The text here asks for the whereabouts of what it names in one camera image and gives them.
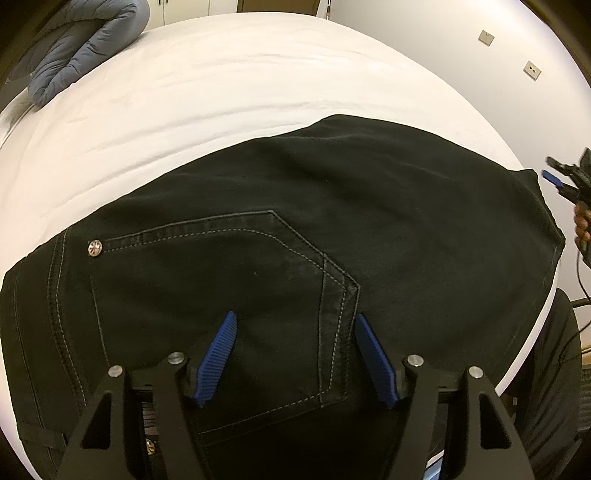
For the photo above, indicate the black pants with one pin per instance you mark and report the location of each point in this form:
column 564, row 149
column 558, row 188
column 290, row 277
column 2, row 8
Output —
column 286, row 207

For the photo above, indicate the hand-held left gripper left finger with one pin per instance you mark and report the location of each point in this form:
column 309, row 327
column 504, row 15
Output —
column 221, row 346

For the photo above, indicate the person's dark trouser leg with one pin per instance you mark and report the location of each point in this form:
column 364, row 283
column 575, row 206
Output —
column 549, row 378

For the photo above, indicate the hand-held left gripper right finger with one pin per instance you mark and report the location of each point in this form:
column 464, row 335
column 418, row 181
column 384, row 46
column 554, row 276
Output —
column 375, row 357

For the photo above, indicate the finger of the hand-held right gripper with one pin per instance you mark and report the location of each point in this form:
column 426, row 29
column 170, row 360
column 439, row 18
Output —
column 564, row 168
column 554, row 179

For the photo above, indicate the grey wall outlet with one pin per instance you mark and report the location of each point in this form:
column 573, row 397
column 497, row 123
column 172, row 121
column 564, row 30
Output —
column 486, row 37
column 532, row 70

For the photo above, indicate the brown wooden door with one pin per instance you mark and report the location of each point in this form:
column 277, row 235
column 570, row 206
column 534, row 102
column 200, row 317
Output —
column 277, row 5

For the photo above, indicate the blue-grey quilt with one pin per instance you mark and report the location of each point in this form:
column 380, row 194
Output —
column 78, row 50

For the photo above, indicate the person's right hand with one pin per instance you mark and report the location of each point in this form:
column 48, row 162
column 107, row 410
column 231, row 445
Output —
column 582, row 224

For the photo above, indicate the dark headboard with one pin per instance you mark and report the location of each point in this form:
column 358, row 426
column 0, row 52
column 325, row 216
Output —
column 23, row 32

